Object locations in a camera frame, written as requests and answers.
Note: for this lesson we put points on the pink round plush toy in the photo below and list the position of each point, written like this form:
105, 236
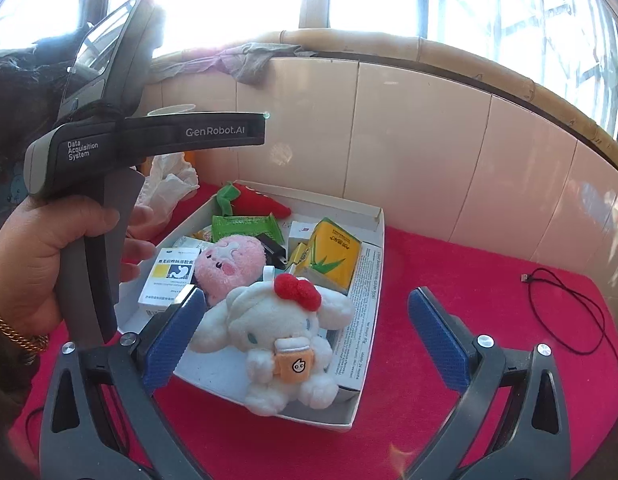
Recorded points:
229, 260

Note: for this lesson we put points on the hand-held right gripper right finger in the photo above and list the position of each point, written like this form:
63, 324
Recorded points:
439, 340

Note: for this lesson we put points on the red table mat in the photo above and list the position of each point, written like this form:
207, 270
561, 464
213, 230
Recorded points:
439, 270

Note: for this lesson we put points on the small white box red label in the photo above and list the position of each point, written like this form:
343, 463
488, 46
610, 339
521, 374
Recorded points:
301, 232

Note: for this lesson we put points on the red green plush chili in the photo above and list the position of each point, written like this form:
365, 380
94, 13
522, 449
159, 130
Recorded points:
259, 202

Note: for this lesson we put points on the person's left forearm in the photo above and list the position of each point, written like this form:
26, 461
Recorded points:
9, 410

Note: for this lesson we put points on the white plush toy red bow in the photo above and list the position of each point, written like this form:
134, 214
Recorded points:
274, 320

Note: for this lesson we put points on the crumpled white plastic bag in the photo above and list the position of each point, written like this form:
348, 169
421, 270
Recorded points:
164, 180

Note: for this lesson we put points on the grey cloth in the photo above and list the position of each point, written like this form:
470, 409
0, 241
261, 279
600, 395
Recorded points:
249, 62

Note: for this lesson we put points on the white medicine box blue yellow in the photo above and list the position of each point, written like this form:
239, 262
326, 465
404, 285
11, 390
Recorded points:
174, 270

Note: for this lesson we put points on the white cardboard tray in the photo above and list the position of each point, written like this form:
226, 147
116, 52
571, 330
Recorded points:
339, 207

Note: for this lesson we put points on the dark plastic bag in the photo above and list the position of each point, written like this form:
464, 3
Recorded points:
19, 100

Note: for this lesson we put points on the person's left hand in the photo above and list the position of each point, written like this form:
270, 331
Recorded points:
29, 260

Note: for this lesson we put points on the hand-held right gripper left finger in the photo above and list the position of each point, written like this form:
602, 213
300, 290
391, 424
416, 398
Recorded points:
171, 337

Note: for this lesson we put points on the green snack packet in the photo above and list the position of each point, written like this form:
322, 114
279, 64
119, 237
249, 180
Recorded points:
239, 225

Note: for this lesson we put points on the black charger plug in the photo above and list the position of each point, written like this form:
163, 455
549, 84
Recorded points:
274, 252

